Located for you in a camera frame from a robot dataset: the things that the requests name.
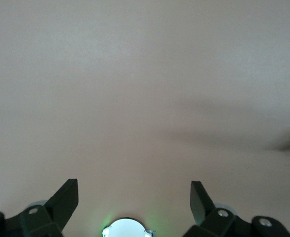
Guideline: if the brown table cloth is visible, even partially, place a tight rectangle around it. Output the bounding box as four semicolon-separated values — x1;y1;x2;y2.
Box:
0;0;290;237

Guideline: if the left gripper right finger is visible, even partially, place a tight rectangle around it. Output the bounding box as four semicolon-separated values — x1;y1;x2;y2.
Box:
184;180;290;237

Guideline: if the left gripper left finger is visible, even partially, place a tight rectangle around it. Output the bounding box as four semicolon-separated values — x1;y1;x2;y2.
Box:
0;178;79;237

